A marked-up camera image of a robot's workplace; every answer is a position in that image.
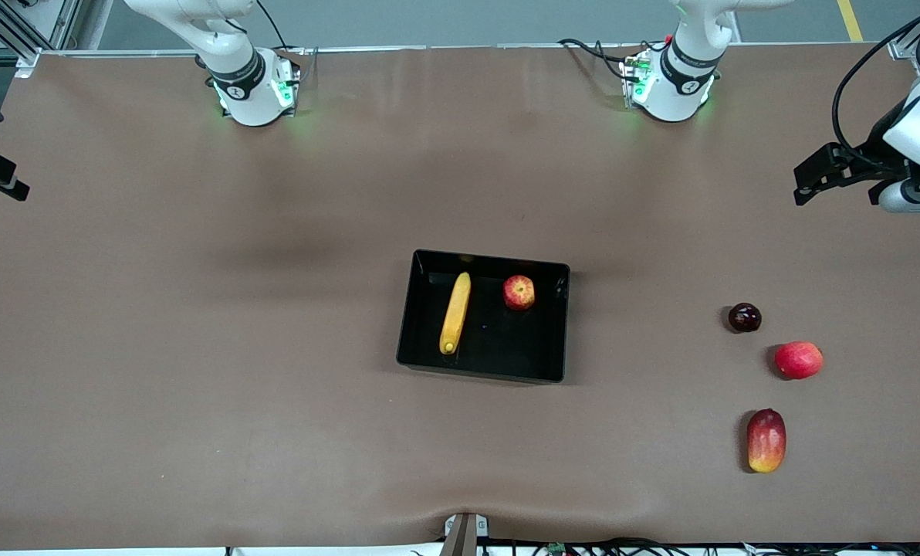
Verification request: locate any black plastic box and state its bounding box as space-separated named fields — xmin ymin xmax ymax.
xmin=396 ymin=249 xmax=571 ymax=385

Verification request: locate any dark purple plum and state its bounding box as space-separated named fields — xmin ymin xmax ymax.
xmin=729 ymin=303 xmax=763 ymax=334

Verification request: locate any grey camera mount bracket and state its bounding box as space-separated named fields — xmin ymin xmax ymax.
xmin=443 ymin=512 xmax=490 ymax=556

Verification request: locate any black left base cable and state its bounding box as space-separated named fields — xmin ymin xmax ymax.
xmin=558 ymin=37 xmax=665 ymax=72

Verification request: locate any plain red apple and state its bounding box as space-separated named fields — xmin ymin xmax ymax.
xmin=774 ymin=341 xmax=824 ymax=380

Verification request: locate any yellow banana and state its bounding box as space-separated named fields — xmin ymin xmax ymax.
xmin=439 ymin=272 xmax=472 ymax=355

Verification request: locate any red-yellow mango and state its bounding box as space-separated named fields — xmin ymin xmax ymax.
xmin=746 ymin=409 xmax=787 ymax=473

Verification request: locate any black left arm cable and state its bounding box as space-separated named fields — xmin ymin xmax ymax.
xmin=830 ymin=0 xmax=920 ymax=167

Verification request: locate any black base cable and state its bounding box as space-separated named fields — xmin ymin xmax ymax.
xmin=255 ymin=0 xmax=320 ymax=56
xmin=558 ymin=37 xmax=665 ymax=72

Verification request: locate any small striped red-yellow apple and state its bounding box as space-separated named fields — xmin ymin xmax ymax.
xmin=503 ymin=275 xmax=536 ymax=311

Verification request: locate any black right base cable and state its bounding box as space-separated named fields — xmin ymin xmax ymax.
xmin=255 ymin=0 xmax=320 ymax=56

